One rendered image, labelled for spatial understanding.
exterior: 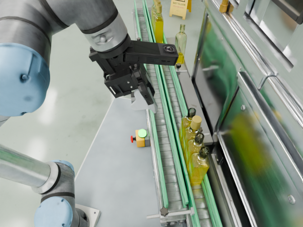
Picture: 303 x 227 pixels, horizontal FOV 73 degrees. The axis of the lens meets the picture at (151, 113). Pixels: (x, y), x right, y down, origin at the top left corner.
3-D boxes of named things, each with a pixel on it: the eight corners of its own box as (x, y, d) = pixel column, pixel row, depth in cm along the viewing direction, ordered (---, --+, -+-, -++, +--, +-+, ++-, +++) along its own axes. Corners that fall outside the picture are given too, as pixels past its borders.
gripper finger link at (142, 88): (146, 97, 51) (132, 68, 46) (153, 95, 51) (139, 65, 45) (147, 109, 47) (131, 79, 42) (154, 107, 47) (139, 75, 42)
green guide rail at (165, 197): (167, 210, 80) (168, 204, 73) (164, 210, 79) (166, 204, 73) (135, 8, 189) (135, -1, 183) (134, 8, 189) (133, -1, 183)
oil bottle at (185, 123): (190, 149, 97) (199, 123, 80) (179, 151, 96) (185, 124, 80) (188, 139, 100) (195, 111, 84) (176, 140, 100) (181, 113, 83)
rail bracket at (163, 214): (191, 220, 77) (197, 211, 68) (147, 225, 76) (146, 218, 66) (189, 211, 79) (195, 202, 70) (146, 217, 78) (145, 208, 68)
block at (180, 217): (184, 224, 83) (186, 220, 77) (161, 228, 82) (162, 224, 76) (182, 215, 85) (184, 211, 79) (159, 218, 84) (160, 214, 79)
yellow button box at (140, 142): (149, 146, 113) (149, 139, 107) (136, 147, 112) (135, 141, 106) (148, 135, 117) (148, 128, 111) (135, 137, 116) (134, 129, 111)
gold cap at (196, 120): (195, 131, 75) (196, 124, 71) (188, 124, 77) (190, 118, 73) (201, 127, 76) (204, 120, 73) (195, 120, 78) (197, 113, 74)
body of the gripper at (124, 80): (116, 79, 52) (89, 39, 43) (148, 67, 50) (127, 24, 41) (117, 101, 47) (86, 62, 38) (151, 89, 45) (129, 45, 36)
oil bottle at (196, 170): (200, 185, 86) (212, 163, 69) (187, 187, 86) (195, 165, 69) (197, 173, 90) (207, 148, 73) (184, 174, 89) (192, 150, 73)
